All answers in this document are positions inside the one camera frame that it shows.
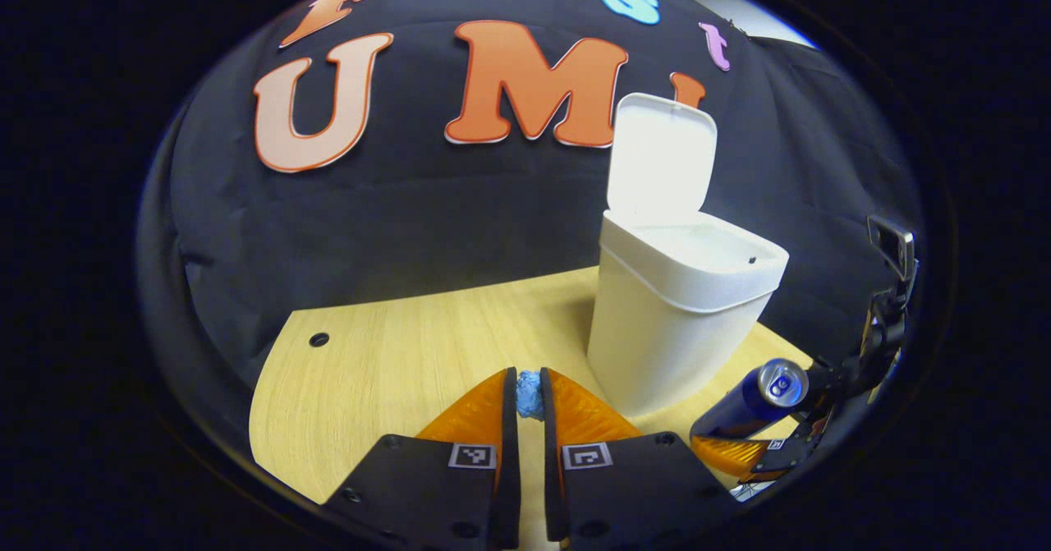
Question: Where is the blue paper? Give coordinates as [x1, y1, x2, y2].
[516, 370, 546, 420]

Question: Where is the white desktop garbage bin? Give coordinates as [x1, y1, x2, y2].
[586, 93, 791, 419]

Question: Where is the black backdrop cloth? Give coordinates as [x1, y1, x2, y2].
[135, 0, 925, 453]

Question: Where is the blue pop can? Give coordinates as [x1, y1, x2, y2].
[690, 358, 810, 441]

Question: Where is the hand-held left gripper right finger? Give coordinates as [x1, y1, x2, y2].
[539, 366, 740, 551]

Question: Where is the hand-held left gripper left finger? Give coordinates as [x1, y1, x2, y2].
[320, 366, 521, 551]

